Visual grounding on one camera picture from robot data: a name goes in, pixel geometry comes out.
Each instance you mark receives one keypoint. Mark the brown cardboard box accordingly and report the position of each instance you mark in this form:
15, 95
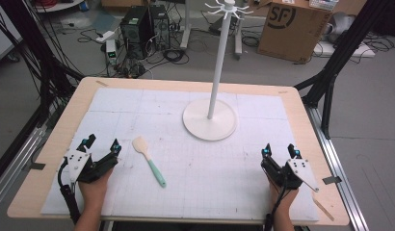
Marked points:
292, 30

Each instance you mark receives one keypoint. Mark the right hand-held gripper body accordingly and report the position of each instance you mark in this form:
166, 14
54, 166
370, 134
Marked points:
298, 171

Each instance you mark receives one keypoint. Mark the white grid mat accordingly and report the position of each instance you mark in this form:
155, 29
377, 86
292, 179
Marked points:
198, 166

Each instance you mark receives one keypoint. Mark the flat white board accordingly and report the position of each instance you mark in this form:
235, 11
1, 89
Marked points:
362, 51

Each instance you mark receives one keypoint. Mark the person's left hand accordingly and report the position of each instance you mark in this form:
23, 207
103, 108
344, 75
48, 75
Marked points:
95, 189

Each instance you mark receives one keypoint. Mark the white hook rack stand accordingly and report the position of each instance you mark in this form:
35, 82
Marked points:
220, 57

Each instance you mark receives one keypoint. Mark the person's right hand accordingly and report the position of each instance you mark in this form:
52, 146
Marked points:
284, 200

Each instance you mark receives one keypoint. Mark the aluminium rail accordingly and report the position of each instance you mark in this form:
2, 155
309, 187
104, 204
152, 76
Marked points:
340, 170
15, 166

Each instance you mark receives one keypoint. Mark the white power strip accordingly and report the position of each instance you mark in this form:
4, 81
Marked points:
105, 36

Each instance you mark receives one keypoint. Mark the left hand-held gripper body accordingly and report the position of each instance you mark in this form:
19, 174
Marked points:
77, 163

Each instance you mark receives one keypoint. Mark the white device with green display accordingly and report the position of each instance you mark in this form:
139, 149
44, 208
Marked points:
111, 51

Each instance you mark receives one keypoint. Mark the black metal frame post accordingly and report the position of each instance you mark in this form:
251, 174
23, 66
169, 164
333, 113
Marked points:
337, 57

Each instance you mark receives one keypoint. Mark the black tape piece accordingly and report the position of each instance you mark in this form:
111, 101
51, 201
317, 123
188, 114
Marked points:
37, 166
331, 180

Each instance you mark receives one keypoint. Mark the large black computer tower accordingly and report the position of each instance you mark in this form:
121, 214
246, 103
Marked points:
136, 32

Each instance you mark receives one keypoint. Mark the white stand leg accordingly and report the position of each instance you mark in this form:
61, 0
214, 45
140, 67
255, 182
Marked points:
186, 29
238, 41

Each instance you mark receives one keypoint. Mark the slim black computer tower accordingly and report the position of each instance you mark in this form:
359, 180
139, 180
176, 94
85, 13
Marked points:
161, 27

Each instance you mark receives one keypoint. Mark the thin wooden stick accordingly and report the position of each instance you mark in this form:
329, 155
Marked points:
324, 209

